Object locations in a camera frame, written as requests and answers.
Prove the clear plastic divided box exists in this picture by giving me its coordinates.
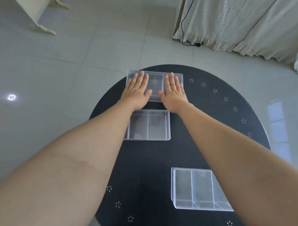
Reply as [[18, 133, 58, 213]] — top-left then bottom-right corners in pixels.
[[123, 109, 171, 141], [171, 167, 235, 212], [126, 70, 183, 103]]

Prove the person's right forearm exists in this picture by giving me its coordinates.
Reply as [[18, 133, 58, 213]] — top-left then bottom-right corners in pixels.
[[176, 102, 298, 226]]

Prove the person's left forearm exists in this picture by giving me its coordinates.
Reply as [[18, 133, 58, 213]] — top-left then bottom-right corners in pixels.
[[0, 100, 143, 226]]

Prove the person's right hand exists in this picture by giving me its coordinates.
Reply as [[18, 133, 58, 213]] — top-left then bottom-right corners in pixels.
[[158, 72, 189, 114]]

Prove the white curtain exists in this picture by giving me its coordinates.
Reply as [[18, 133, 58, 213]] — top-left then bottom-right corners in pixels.
[[172, 0, 298, 66]]

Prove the cream furniture leg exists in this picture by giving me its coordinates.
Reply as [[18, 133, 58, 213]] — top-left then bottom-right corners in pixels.
[[15, 0, 70, 36]]

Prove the black dotted round tablecloth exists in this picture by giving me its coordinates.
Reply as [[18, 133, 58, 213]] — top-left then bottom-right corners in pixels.
[[88, 64, 272, 226]]

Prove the person's left hand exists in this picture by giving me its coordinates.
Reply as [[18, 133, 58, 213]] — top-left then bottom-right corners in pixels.
[[120, 71, 153, 110]]

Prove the black cable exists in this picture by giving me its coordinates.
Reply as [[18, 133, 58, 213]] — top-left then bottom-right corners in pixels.
[[181, 0, 201, 47]]

